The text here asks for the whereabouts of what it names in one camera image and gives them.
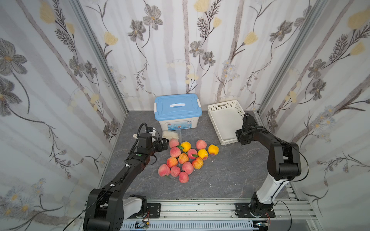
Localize pink peach top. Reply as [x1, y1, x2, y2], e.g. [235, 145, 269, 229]
[169, 138, 180, 149]

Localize pink peach second row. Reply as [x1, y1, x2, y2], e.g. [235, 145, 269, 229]
[170, 147, 182, 158]

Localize orange pink peach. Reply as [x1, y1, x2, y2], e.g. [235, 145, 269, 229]
[166, 157, 178, 168]

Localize white perforated plastic basket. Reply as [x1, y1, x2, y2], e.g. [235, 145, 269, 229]
[207, 100, 245, 145]

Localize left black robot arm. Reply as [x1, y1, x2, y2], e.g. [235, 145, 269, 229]
[83, 132, 169, 231]

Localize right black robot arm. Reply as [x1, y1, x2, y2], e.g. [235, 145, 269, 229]
[236, 113, 302, 217]

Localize orange peach middle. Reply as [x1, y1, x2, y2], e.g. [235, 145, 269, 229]
[178, 153, 189, 164]

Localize pink peach far left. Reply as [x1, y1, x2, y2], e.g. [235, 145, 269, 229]
[158, 164, 171, 177]

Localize pink peach centre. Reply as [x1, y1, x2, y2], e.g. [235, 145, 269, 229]
[187, 149, 198, 160]

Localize pink peach lower left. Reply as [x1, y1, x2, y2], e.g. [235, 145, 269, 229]
[170, 166, 181, 178]

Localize blue lid storage box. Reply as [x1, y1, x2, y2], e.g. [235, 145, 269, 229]
[154, 93, 202, 131]

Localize pink peach lower middle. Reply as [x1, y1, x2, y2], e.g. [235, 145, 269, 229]
[182, 162, 194, 175]

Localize pink peach upper right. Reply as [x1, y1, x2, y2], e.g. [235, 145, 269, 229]
[196, 140, 207, 150]

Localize orange red peach right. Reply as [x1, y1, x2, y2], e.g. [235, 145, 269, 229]
[192, 157, 204, 169]

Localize pink peach bottom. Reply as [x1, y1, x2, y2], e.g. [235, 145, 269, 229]
[179, 171, 189, 183]

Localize small green circuit board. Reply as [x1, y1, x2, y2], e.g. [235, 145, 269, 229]
[135, 222, 150, 229]

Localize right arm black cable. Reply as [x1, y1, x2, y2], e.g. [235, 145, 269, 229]
[277, 144, 309, 231]

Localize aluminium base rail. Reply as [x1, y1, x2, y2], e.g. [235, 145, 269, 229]
[119, 186, 323, 231]

